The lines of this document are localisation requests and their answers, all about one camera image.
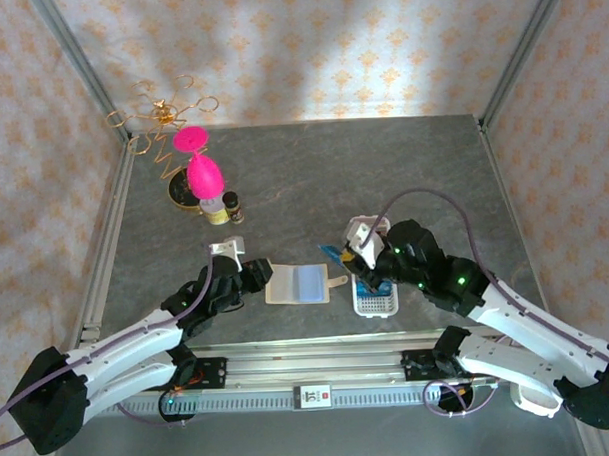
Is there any blue credit card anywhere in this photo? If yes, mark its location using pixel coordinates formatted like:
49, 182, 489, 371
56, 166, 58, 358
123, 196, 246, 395
318, 242, 357, 269
358, 279, 394, 296

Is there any beige card holder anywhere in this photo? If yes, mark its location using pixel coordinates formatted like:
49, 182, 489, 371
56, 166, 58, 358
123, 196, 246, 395
263, 260, 349, 307

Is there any white plastic basket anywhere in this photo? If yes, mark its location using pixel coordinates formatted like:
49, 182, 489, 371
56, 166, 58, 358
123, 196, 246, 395
347, 213, 401, 318

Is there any yellow jar white lid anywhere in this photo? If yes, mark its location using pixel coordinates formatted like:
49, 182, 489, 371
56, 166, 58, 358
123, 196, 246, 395
198, 196, 231, 228

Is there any small dark spice bottle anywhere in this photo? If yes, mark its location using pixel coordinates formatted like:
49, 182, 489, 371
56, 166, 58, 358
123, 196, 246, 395
221, 190, 246, 226

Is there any pink wine glass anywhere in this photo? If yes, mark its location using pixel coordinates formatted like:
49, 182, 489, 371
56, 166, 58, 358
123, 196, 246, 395
172, 124, 226, 203

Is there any white label plate red mark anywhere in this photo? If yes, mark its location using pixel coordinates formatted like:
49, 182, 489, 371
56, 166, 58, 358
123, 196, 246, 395
292, 383, 334, 412

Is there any white alarm clock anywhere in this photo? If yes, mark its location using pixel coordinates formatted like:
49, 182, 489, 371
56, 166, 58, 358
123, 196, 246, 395
509, 378, 562, 422

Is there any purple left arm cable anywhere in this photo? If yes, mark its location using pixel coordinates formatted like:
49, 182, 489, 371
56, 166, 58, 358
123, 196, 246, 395
0, 243, 227, 434

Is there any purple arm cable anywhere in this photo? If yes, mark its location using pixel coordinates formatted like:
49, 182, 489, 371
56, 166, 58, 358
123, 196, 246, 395
365, 181, 609, 421
0, 243, 227, 434

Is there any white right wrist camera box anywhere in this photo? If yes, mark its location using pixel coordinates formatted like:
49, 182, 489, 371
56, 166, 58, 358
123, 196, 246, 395
340, 219, 388, 271

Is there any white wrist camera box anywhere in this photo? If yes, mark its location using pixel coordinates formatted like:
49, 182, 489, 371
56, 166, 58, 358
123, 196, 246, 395
340, 219, 388, 271
208, 235, 248, 273

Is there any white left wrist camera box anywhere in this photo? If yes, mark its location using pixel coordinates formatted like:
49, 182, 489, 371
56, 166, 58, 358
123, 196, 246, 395
208, 235, 248, 273

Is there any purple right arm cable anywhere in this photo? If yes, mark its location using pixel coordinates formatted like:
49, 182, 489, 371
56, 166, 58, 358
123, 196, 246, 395
365, 181, 609, 421

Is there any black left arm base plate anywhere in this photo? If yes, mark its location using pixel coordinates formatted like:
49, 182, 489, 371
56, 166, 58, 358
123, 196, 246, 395
136, 356, 229, 394

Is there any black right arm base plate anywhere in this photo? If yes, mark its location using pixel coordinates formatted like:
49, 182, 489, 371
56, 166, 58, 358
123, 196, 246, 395
401, 346, 494, 385

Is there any aluminium mounting rail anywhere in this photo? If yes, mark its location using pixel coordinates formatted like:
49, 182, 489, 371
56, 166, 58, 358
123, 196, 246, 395
41, 327, 590, 401

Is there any red wire yellow connector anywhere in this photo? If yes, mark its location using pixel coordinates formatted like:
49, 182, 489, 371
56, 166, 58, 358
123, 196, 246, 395
169, 372, 207, 395
451, 365, 493, 399

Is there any aluminium side rail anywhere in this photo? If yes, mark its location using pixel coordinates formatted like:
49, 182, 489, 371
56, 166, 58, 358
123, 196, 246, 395
478, 121, 560, 343
63, 136, 142, 347

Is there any grey slotted cable duct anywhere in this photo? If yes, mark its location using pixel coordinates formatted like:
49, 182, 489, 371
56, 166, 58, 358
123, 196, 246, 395
63, 383, 517, 419

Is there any gold wire glass rack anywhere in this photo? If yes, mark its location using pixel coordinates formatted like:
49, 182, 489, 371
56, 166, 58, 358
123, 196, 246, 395
103, 73, 224, 215

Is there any aluminium frame post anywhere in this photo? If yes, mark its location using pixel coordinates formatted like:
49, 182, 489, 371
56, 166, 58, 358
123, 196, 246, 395
474, 0, 575, 133
28, 0, 132, 144

